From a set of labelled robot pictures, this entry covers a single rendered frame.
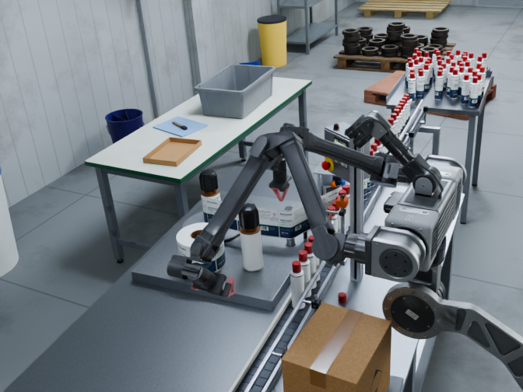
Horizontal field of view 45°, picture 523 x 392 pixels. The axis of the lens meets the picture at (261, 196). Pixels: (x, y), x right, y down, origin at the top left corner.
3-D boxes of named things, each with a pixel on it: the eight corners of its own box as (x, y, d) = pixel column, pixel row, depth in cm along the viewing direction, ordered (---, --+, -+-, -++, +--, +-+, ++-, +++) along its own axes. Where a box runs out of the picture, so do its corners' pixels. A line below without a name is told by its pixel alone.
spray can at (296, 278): (294, 301, 251) (292, 257, 241) (307, 303, 249) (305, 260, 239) (289, 309, 247) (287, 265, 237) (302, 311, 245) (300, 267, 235)
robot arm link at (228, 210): (272, 140, 191) (285, 150, 201) (257, 131, 194) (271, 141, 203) (196, 260, 193) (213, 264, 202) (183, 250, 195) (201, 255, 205)
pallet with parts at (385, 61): (438, 77, 748) (441, 36, 725) (331, 68, 809) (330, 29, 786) (457, 55, 820) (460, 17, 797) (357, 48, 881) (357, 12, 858)
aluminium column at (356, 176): (352, 274, 272) (352, 129, 241) (363, 276, 271) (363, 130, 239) (350, 280, 269) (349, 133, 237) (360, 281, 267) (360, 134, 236)
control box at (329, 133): (343, 163, 265) (342, 120, 256) (370, 177, 252) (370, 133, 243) (324, 170, 260) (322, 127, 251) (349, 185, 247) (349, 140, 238)
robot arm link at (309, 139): (289, 149, 202) (296, 119, 203) (271, 152, 215) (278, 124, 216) (401, 187, 219) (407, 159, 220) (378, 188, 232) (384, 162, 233)
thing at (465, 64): (412, 73, 491) (413, 47, 482) (490, 78, 470) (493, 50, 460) (399, 92, 455) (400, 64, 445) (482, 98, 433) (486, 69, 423)
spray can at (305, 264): (300, 290, 257) (298, 247, 247) (313, 292, 255) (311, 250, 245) (296, 297, 253) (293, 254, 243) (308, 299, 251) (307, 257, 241)
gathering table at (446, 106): (404, 173, 535) (408, 66, 491) (481, 183, 511) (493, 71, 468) (383, 215, 478) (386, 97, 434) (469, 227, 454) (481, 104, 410)
